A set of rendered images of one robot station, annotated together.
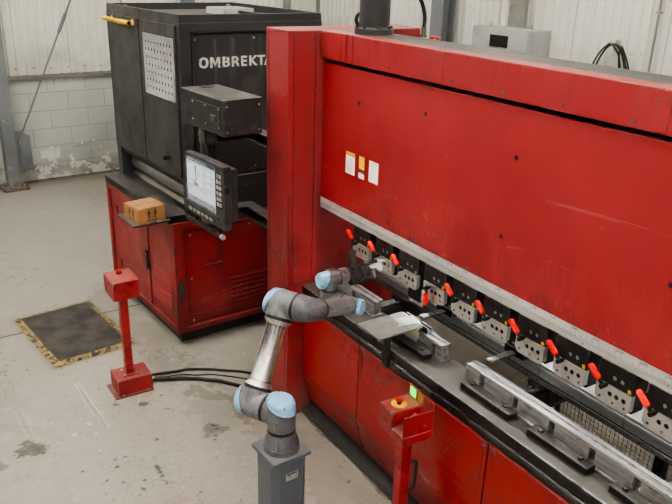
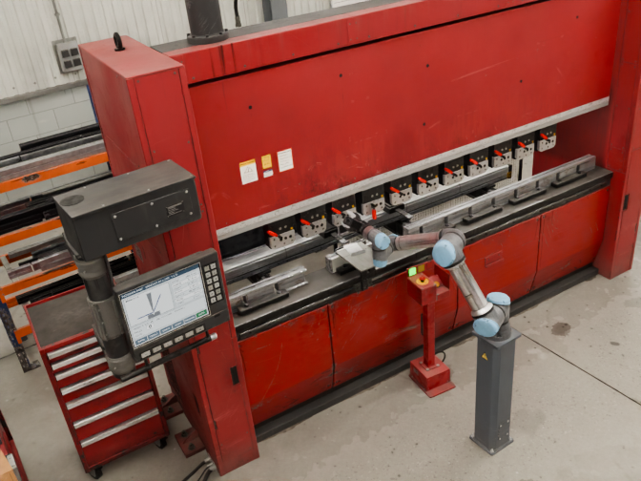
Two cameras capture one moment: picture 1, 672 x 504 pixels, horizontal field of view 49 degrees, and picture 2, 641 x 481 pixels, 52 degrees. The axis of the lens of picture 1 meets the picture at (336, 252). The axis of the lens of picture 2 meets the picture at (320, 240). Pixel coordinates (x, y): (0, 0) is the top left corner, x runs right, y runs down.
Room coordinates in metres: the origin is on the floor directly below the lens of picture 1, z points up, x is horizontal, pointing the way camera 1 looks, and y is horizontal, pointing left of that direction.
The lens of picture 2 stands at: (3.10, 2.98, 2.97)
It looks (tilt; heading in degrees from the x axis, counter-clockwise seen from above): 29 degrees down; 275
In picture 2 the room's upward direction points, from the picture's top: 6 degrees counter-clockwise
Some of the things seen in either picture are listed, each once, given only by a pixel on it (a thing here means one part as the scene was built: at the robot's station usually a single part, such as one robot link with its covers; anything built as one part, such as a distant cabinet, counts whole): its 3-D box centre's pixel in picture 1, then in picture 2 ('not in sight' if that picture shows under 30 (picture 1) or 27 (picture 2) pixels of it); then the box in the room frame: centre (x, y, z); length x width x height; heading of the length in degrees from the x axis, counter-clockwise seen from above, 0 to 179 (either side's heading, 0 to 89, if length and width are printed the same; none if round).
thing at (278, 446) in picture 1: (281, 436); (497, 324); (2.49, 0.20, 0.82); 0.15 x 0.15 x 0.10
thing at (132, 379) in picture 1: (125, 331); not in sight; (4.11, 1.32, 0.41); 0.25 x 0.20 x 0.83; 123
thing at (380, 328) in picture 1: (389, 325); (361, 256); (3.17, -0.27, 1.00); 0.26 x 0.18 x 0.01; 123
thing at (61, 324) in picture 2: not in sight; (102, 381); (4.70, 0.12, 0.50); 0.50 x 0.50 x 1.00; 33
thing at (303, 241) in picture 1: (339, 225); (175, 267); (4.17, -0.01, 1.15); 0.85 x 0.25 x 2.30; 123
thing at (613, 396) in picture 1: (621, 383); (498, 152); (2.27, -1.03, 1.26); 0.15 x 0.09 x 0.17; 33
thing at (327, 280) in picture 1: (328, 279); (379, 240); (3.07, 0.03, 1.27); 0.11 x 0.08 x 0.09; 123
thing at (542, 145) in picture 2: not in sight; (543, 135); (1.93, -1.25, 1.26); 0.15 x 0.09 x 0.17; 33
